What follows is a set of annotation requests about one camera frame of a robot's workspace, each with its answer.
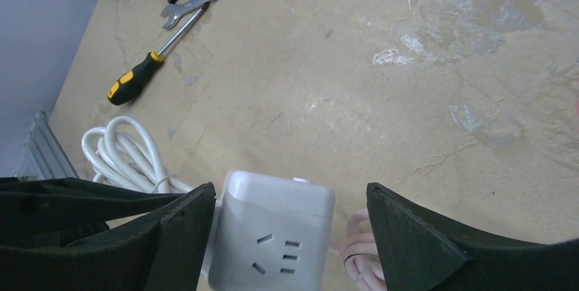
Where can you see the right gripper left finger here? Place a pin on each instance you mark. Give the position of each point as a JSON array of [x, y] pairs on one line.
[[73, 234]]

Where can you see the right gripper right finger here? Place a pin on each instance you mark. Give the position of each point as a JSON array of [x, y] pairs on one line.
[[420, 249]]

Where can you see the white cube socket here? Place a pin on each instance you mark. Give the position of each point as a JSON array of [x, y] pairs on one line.
[[271, 233]]

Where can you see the yellow black screwdriver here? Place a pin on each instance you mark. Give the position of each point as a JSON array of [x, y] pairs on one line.
[[131, 84]]

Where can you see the aluminium rail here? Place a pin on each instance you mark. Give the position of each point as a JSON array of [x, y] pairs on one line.
[[43, 158]]

